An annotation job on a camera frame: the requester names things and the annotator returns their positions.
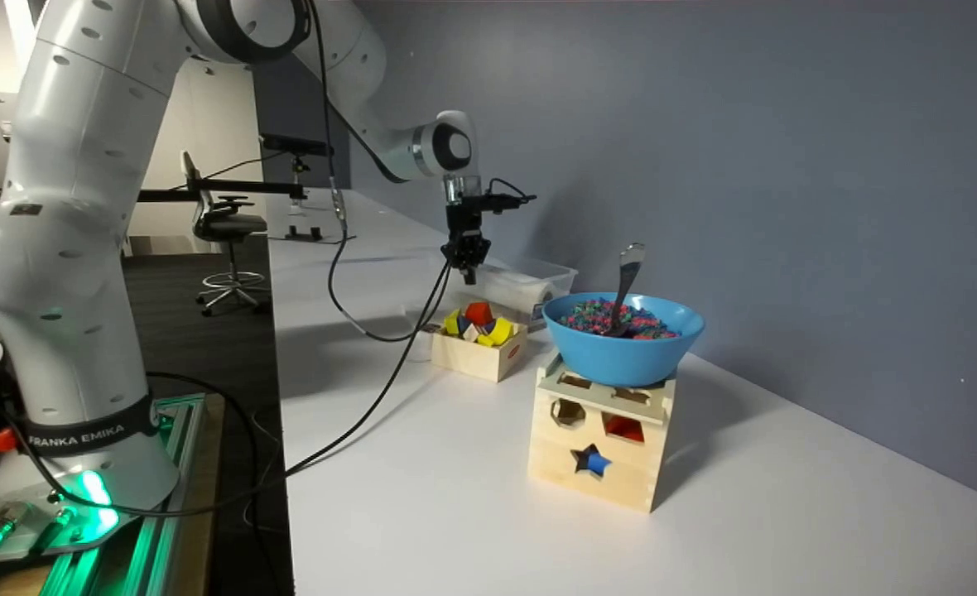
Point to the colourful beads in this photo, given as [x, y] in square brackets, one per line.
[608, 318]

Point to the wooden shape sorter box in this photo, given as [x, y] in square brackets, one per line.
[605, 473]

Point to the small black object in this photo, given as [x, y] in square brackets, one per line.
[306, 234]

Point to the metal spoon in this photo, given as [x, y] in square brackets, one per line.
[626, 286]

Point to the yellow wooden block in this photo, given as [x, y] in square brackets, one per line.
[497, 332]

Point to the blue star block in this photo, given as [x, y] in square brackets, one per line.
[589, 461]

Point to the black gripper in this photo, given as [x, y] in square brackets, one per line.
[468, 234]

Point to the black horizontal bar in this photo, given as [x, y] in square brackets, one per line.
[209, 192]

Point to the black office chair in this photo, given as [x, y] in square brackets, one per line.
[226, 227]

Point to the wooden block tray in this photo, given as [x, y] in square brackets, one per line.
[489, 358]

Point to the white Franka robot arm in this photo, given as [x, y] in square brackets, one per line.
[68, 275]

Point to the red wooden block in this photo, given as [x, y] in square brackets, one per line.
[480, 314]

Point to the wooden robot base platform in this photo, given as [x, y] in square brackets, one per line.
[175, 549]

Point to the blue plastic bowl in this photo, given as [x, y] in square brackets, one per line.
[619, 358]

